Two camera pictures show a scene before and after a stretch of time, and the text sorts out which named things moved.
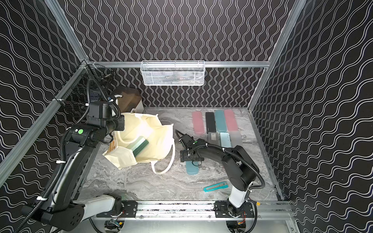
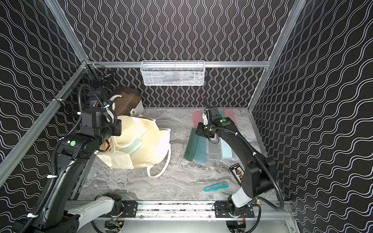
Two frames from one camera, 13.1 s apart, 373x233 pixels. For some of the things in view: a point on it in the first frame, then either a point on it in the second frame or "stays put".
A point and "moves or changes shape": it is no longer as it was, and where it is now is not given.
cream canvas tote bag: (144, 139) moves or changes shape
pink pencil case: (231, 121) stays put
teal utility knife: (216, 187) stays put
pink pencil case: (198, 123) stays put
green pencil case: (140, 146) moves or changes shape
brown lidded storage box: (131, 97) stays put
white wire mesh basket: (173, 73) stays put
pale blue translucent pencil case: (192, 167) moves or changes shape
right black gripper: (183, 156) to (199, 129)
